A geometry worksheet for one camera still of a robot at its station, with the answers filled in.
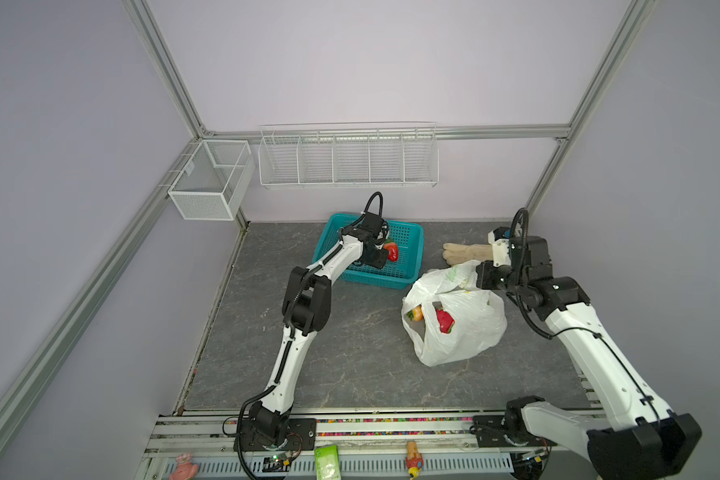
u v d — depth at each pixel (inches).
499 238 26.3
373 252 35.2
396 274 41.4
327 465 26.8
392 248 42.6
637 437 14.5
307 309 24.8
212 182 38.0
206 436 29.7
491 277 26.5
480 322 28.7
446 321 28.0
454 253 43.9
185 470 26.5
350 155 39.0
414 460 26.8
